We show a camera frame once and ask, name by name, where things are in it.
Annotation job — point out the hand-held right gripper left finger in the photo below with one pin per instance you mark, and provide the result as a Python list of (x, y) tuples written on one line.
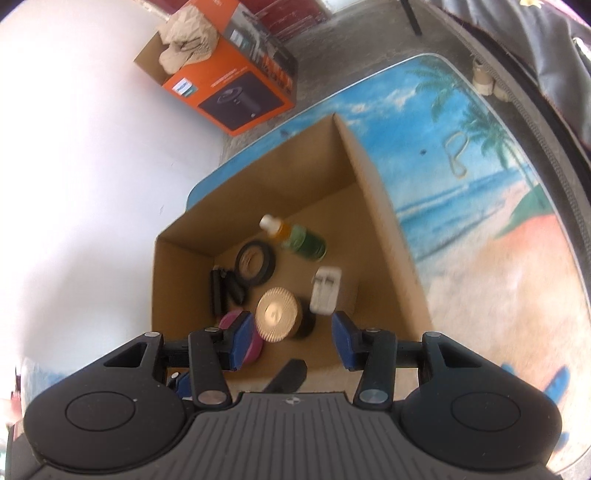
[(240, 341)]

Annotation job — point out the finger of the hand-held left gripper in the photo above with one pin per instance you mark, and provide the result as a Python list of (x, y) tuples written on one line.
[(182, 386), (288, 374)]

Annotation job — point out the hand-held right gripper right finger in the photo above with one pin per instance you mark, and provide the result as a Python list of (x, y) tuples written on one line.
[(344, 344)]

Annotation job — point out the pink round container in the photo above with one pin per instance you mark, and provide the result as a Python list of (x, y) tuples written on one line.
[(256, 350)]

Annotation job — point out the gold lidded jar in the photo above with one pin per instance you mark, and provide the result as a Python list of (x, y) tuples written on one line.
[(277, 314)]

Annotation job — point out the black cylinder battery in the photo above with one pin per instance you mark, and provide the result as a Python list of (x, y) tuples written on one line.
[(217, 295)]

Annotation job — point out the white charger plug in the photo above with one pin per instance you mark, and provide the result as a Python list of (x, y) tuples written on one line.
[(323, 295)]

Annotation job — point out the black tape roll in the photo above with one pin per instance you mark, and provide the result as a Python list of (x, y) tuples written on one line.
[(271, 265)]

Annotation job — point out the green dropper bottle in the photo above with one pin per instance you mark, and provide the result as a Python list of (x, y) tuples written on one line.
[(304, 242)]

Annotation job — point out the brown cardboard box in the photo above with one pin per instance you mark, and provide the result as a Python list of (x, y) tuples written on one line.
[(360, 207)]

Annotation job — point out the yellow rubber band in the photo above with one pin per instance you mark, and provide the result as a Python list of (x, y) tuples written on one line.
[(460, 173)]

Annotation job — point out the orange appliance box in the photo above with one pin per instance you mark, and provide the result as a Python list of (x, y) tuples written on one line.
[(217, 60)]

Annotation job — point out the white plastic object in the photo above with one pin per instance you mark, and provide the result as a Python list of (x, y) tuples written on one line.
[(485, 76)]

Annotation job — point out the beige crumpled cloth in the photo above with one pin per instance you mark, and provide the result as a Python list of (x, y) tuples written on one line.
[(189, 32)]

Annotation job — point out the black pole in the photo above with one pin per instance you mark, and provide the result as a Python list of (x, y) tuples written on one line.
[(412, 18)]

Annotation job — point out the dark grey jacket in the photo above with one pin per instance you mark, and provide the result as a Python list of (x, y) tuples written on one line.
[(545, 55)]

